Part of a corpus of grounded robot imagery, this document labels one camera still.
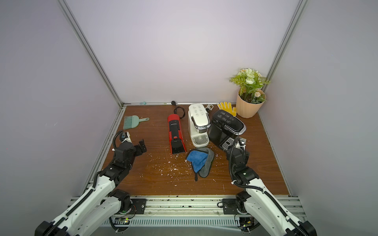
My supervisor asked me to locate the red coffee machine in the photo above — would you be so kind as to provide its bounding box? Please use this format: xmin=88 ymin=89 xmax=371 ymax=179
xmin=167 ymin=114 xmax=186 ymax=154

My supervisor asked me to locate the blue grey microfiber cloth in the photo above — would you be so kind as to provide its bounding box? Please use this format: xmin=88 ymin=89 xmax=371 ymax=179
xmin=186 ymin=147 xmax=215 ymax=182

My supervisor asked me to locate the white coffee machine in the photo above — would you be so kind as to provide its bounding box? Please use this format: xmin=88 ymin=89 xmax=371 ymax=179
xmin=188 ymin=103 xmax=211 ymax=148

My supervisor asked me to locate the black coffee machine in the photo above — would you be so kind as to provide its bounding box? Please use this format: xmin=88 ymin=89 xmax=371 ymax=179
xmin=208 ymin=110 xmax=247 ymax=152

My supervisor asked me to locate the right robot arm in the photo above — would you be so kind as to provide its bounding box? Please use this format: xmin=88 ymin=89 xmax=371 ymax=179
xmin=226 ymin=137 xmax=317 ymax=236

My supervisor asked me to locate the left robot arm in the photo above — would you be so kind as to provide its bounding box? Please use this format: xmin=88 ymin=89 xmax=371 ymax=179
xmin=34 ymin=130 xmax=147 ymax=236

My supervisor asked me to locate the green hand brush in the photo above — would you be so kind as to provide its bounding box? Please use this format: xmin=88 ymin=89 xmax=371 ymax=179
xmin=123 ymin=115 xmax=150 ymax=130

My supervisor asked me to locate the yellow work glove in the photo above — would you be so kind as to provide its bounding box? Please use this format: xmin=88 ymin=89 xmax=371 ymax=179
xmin=217 ymin=102 xmax=237 ymax=117

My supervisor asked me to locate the potted artificial plant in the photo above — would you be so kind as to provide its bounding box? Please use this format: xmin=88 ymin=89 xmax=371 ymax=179
xmin=230 ymin=68 xmax=270 ymax=119

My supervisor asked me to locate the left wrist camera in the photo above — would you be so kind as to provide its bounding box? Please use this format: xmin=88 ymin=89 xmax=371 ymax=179
xmin=119 ymin=132 xmax=132 ymax=143

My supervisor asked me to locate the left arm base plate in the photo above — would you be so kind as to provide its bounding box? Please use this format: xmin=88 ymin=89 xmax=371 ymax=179
xmin=116 ymin=198 xmax=147 ymax=215

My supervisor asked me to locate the black power cord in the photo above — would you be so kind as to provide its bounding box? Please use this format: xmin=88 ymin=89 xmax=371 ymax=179
xmin=170 ymin=100 xmax=186 ymax=120

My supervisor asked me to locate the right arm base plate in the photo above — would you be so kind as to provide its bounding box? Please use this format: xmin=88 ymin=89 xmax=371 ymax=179
xmin=217 ymin=199 xmax=247 ymax=215

